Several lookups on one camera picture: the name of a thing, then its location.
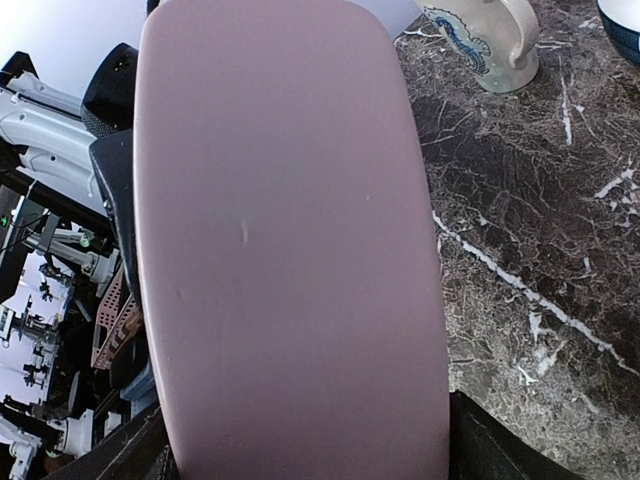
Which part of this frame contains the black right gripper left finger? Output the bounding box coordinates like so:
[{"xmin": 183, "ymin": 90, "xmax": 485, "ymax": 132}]
[{"xmin": 47, "ymin": 407, "xmax": 180, "ymax": 480}]

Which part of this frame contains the white bowl dark exterior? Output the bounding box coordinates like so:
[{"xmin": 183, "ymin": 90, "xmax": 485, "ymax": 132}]
[{"xmin": 597, "ymin": 0, "xmax": 640, "ymax": 66}]

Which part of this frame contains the pink glasses case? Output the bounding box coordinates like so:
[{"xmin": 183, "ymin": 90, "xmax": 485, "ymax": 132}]
[{"xmin": 133, "ymin": 1, "xmax": 449, "ymax": 479}]

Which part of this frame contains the beige ceramic mug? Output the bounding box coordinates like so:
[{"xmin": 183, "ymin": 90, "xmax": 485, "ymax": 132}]
[{"xmin": 416, "ymin": 0, "xmax": 540, "ymax": 94}]

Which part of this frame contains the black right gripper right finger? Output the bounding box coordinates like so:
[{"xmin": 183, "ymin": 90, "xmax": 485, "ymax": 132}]
[{"xmin": 449, "ymin": 390, "xmax": 582, "ymax": 480}]

